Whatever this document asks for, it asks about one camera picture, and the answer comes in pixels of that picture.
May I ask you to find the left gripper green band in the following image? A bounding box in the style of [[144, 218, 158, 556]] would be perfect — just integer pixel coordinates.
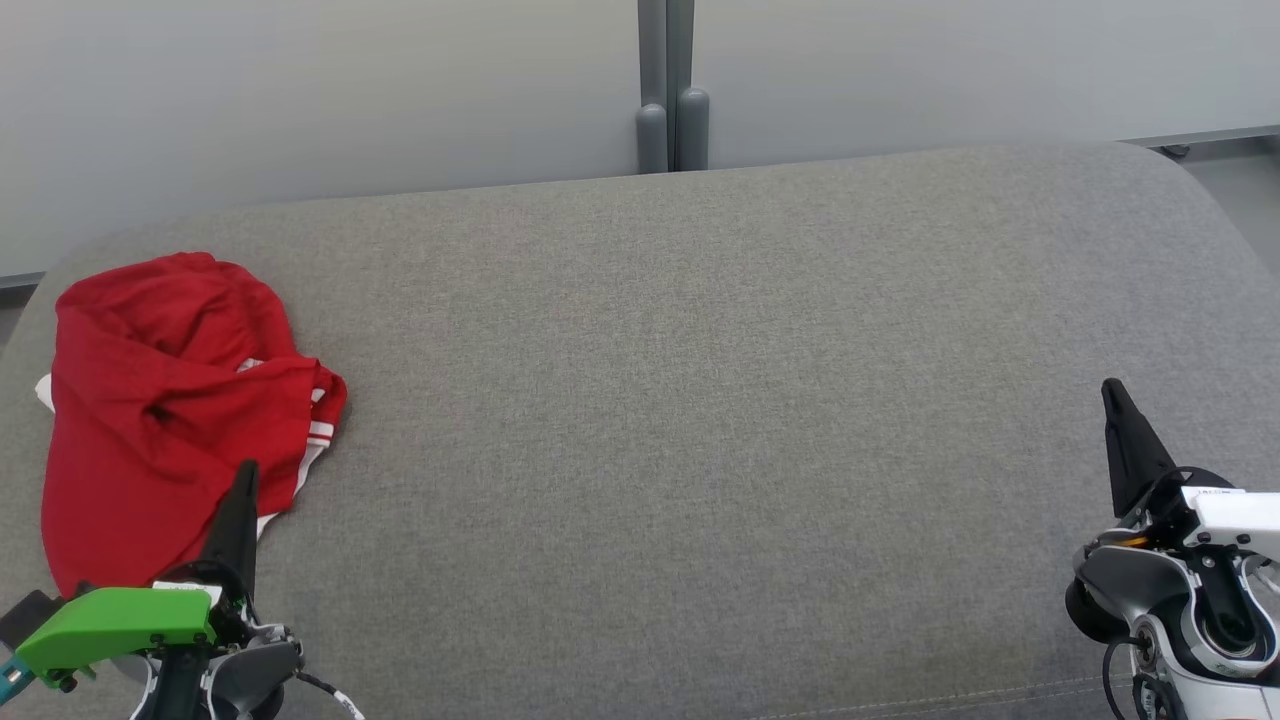
[[14, 460, 260, 692]]

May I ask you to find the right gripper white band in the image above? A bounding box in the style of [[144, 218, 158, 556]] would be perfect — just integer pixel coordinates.
[[1100, 377, 1280, 562]]

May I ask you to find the red white basketball jersey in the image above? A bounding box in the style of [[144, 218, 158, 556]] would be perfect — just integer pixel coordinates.
[[36, 340, 349, 599]]

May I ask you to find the grey fabric sofa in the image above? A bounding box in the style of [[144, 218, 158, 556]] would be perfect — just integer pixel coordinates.
[[0, 140, 1280, 720]]

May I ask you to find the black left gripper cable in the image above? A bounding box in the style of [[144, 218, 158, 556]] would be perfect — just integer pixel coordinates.
[[295, 671, 367, 720]]

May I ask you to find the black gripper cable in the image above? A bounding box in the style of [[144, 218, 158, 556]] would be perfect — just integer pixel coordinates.
[[295, 671, 367, 720], [1103, 640, 1151, 720]]

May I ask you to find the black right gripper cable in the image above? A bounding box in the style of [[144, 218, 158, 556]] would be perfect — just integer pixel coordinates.
[[1103, 640, 1151, 720]]

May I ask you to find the grey partition post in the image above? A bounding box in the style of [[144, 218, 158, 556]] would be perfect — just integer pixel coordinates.
[[637, 0, 669, 174], [668, 0, 711, 172]]

